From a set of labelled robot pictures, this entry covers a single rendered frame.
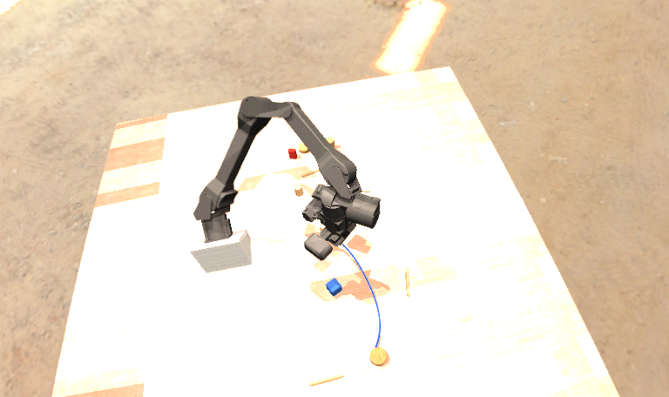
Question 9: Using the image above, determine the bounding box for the blue block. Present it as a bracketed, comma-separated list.
[326, 278, 342, 297]

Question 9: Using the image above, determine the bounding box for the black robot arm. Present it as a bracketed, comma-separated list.
[193, 96, 381, 244]

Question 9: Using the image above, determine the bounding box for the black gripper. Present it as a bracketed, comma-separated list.
[304, 211, 356, 261]

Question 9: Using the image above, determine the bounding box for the round wooden button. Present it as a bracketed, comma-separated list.
[369, 347, 388, 366]

